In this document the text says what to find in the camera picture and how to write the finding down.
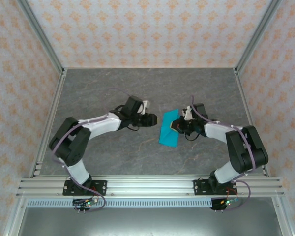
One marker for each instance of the blue cloth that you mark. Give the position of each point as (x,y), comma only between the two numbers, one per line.
(167,137)

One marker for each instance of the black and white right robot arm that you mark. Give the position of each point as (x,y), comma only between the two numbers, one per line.
(245,147)

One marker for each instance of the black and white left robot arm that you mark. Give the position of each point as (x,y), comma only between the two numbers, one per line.
(76,172)

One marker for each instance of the grey metal sheet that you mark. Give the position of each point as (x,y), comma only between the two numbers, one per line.
(147,222)

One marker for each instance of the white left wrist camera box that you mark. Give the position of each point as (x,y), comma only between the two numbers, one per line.
(144,107)

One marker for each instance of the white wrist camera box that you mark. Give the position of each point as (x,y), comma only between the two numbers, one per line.
(187,113)
(144,107)

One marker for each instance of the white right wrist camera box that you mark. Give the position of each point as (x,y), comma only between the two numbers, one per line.
(187,113)

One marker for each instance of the aluminium table side rail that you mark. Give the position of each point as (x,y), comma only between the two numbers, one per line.
(50,123)
(250,123)

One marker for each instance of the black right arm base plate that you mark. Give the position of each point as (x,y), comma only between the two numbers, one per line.
(201,188)

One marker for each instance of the aluminium mounting rail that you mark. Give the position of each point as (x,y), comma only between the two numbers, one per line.
(150,186)

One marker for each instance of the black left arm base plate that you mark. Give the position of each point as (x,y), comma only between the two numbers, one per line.
(99,188)

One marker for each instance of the aluminium frame post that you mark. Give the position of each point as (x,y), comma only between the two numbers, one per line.
(39,34)
(259,34)

